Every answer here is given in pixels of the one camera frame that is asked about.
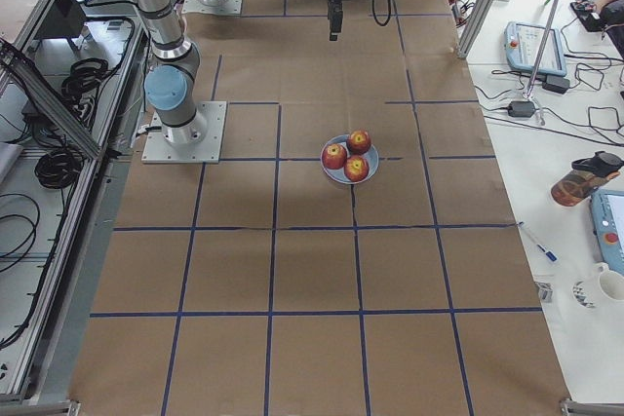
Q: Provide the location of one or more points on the black power adapter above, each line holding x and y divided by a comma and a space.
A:
521, 109

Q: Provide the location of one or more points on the light blue plate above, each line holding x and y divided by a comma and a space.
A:
338, 175

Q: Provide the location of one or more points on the blue teach pendant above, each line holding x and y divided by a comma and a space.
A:
522, 42
606, 208

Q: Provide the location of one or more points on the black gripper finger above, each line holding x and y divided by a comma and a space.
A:
335, 19

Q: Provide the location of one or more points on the red apple on plate front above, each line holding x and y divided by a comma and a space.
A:
356, 168

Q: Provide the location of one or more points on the metal rod green tip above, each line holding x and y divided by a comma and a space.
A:
527, 95

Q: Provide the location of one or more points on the blue white pen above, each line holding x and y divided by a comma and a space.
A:
547, 252

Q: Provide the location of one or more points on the red apple on plate back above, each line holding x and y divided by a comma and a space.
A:
358, 142

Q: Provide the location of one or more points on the brown water bottle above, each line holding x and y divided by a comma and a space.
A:
585, 177

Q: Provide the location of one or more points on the red apple on plate left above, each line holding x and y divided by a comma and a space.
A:
334, 156

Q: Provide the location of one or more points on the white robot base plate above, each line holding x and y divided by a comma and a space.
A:
198, 142

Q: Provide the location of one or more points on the red apple on plate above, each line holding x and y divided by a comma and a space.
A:
358, 142
334, 156
356, 168

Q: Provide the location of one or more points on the white patterned mug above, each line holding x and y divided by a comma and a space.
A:
602, 287

